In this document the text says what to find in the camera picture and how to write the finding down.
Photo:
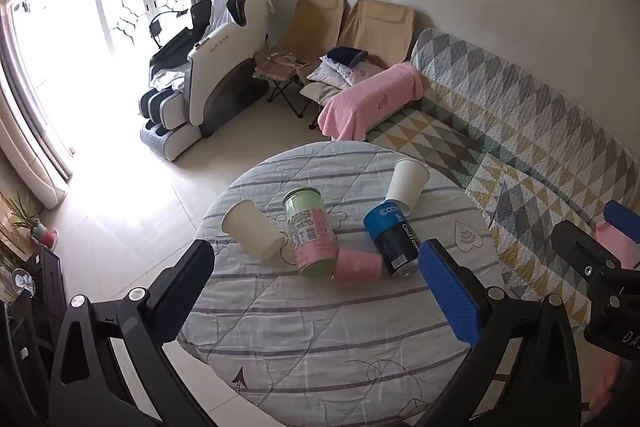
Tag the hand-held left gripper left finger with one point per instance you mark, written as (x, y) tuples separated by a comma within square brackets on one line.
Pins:
[(186, 292)]

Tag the white towel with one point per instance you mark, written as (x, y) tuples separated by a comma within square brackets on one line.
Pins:
[(220, 7)]

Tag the pink flower pot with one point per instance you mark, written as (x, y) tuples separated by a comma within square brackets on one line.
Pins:
[(46, 236)]

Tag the white paper cup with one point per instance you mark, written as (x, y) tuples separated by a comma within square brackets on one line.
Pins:
[(252, 229), (406, 187)]

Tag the white patterned pillow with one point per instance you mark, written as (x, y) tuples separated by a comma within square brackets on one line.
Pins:
[(345, 73)]

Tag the green and pink tumbler cup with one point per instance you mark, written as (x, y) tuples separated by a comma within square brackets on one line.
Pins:
[(309, 234)]

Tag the dark blue cushion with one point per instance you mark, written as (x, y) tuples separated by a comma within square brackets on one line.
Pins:
[(347, 56)]

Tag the brown side curtain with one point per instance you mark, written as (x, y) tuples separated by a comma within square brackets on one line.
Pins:
[(30, 107)]

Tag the white massage chair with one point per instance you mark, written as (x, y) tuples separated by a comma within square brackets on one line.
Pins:
[(215, 77)]

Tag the glass balcony doors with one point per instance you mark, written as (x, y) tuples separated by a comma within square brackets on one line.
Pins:
[(100, 17)]

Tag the dark tv cabinet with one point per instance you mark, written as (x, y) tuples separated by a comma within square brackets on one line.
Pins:
[(30, 332)]

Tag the beige folding chair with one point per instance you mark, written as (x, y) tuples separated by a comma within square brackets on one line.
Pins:
[(317, 24), (380, 29)]

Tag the beige cushion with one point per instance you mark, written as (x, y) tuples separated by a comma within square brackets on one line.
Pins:
[(320, 93)]

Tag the pink cloth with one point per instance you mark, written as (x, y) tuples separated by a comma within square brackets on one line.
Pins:
[(622, 247)]

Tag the small pink cup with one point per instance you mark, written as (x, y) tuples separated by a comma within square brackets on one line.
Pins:
[(357, 268)]

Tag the sofa with triangle quilt cover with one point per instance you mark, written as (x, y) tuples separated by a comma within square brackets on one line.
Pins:
[(525, 127)]

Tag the round table with striped cloth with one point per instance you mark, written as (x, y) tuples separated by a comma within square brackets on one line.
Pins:
[(320, 347)]

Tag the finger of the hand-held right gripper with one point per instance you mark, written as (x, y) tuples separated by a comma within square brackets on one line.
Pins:
[(582, 249), (624, 216)]

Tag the patterned cloth bundle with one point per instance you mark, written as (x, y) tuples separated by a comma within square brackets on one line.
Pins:
[(280, 63)]

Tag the pink blanket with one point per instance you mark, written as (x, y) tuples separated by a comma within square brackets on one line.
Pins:
[(365, 99)]

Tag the blue and black can cup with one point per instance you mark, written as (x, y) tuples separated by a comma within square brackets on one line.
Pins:
[(392, 239)]

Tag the green potted plant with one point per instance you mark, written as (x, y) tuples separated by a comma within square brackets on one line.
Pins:
[(27, 209)]

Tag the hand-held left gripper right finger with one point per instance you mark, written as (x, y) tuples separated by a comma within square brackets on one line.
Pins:
[(450, 294)]

